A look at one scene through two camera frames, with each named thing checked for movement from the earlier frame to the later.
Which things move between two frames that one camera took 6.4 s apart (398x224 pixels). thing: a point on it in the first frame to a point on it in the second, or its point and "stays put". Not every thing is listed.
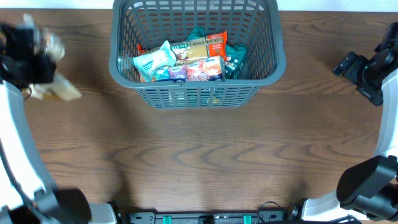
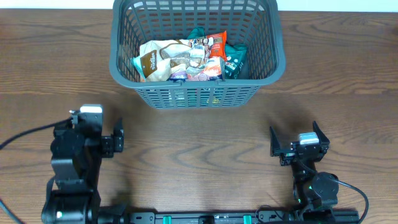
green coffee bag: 236,58 stays put
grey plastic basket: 257,23 stays put
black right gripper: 348,64 to 292,150
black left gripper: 46,69 to 107,144
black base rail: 152,218 stays put
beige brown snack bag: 61,88 to 164,60
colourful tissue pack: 211,69 stays put
